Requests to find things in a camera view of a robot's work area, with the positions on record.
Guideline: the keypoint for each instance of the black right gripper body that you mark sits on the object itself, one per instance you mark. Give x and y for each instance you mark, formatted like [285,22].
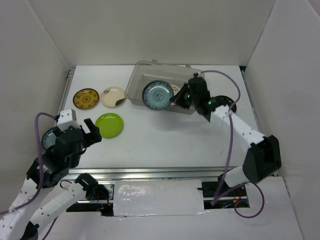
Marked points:
[194,100]

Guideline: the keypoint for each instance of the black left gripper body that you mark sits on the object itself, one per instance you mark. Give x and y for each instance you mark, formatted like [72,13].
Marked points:
[76,160]

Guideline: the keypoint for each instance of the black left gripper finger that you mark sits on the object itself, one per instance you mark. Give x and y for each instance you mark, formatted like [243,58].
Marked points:
[77,141]
[94,135]

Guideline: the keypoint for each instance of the small blue floral plate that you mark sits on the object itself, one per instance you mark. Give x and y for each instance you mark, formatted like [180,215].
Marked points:
[157,95]

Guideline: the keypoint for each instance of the cream plate with black brushstroke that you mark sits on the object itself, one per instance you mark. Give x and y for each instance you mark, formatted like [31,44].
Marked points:
[175,89]

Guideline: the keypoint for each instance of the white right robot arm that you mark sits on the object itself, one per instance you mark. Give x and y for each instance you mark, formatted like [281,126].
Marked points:
[262,153]

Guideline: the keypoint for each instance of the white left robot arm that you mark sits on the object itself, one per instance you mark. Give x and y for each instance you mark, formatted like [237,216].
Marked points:
[26,217]

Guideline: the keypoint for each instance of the clear plastic bin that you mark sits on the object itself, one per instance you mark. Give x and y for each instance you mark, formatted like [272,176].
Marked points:
[145,72]

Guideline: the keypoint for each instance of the lime green plate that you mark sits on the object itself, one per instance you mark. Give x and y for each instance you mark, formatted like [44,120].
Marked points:
[110,125]

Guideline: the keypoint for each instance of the large blue floral plate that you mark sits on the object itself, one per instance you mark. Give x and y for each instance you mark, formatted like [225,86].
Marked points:
[49,138]

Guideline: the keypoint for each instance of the yellow patterned plate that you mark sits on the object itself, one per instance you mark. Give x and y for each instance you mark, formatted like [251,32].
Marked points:
[85,98]

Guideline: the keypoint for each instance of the cream plate with dark brushstroke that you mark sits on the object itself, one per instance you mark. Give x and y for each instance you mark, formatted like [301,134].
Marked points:
[112,97]

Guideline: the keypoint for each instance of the aluminium table rail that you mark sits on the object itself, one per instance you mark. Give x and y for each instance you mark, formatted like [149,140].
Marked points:
[145,174]

